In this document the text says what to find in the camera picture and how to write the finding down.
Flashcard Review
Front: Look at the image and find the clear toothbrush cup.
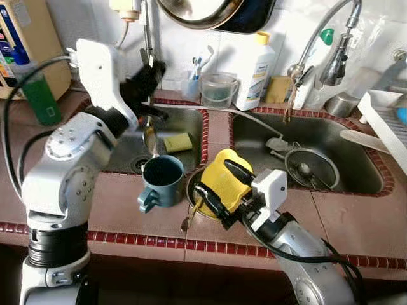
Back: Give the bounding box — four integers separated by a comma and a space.
180, 70, 203, 101

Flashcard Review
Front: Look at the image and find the chrome pull-out faucet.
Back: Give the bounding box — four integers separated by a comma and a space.
286, 0, 363, 109

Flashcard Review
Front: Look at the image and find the teal ceramic mug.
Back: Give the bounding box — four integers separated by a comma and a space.
137, 154, 185, 214

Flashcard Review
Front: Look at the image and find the yellow plastic cup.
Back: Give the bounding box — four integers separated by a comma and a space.
198, 148, 255, 217

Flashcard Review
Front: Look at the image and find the steel cup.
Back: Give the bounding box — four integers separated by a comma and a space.
322, 91, 360, 118

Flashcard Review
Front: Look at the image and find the beige water purifier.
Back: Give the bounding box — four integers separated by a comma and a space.
0, 0, 72, 101

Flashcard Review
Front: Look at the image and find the hanging black tray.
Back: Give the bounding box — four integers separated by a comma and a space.
213, 0, 277, 34

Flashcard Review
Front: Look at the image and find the white dish rack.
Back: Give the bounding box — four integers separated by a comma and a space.
358, 89, 407, 175

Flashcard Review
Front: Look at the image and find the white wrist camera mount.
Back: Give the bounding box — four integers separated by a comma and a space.
75, 39, 139, 131
251, 168, 288, 223

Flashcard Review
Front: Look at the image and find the clear plastic pail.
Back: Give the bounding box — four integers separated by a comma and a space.
199, 72, 241, 109

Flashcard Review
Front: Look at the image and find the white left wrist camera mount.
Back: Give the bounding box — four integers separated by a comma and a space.
75, 39, 139, 131

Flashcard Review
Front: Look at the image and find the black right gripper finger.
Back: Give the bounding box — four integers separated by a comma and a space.
193, 183, 228, 220
224, 159, 255, 186

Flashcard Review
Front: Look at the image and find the steel sink with strainer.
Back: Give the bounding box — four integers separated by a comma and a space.
226, 105, 395, 198

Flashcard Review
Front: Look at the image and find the beige plastic ladle handle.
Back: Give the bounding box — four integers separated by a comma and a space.
339, 129, 395, 155

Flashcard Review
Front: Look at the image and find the steel sink with sponge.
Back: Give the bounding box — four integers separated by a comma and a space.
70, 98, 210, 179

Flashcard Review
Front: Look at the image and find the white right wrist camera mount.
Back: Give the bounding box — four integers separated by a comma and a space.
251, 168, 288, 223

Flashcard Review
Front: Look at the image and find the hanging steel pan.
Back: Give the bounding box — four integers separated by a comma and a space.
156, 0, 245, 31

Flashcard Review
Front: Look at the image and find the brown yellow scouring sponge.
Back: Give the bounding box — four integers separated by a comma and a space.
265, 76, 292, 104

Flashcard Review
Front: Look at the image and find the white detergent bottle yellow cap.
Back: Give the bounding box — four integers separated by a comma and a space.
235, 32, 277, 112

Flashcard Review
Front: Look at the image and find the yellow green sponge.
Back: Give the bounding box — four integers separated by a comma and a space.
164, 132, 193, 153

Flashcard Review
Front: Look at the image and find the green dish soap bottle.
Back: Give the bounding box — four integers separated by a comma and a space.
10, 44, 63, 126

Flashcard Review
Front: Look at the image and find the white drain hose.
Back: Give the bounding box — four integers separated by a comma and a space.
153, 95, 284, 140

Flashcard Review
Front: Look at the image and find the blue white toothbrush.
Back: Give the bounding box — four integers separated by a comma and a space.
191, 46, 215, 80

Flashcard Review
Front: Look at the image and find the round steel strainer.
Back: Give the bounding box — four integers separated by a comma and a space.
283, 143, 341, 190

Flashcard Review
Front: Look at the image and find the steel spoon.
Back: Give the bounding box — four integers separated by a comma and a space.
141, 118, 160, 158
298, 162, 331, 188

